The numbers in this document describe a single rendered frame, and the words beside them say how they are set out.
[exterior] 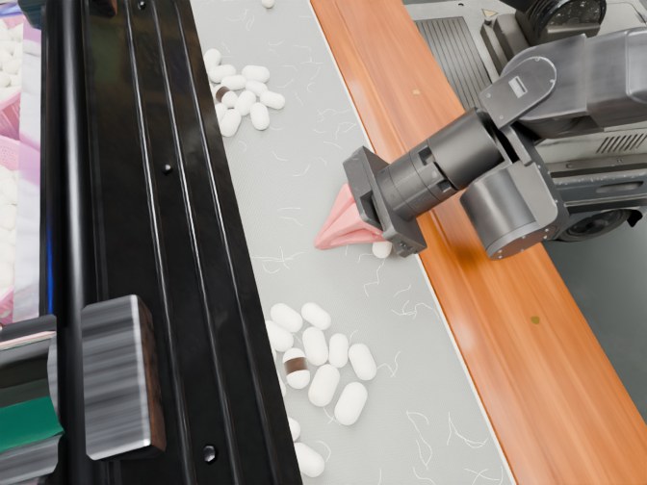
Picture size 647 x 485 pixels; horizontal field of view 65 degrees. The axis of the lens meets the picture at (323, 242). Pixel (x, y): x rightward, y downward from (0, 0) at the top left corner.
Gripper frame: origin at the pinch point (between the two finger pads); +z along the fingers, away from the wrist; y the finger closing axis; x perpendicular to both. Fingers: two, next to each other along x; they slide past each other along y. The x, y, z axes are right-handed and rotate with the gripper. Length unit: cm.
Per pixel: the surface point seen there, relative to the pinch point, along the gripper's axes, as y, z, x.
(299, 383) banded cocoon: 13.6, 4.5, -3.5
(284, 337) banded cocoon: 9.1, 4.6, -4.0
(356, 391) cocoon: 15.6, 0.6, -0.9
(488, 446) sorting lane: 22.6, -5.9, 7.2
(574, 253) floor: -22, -11, 108
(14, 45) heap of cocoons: -43, 28, -20
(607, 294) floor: -9, -13, 109
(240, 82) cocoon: -26.3, 3.8, -2.2
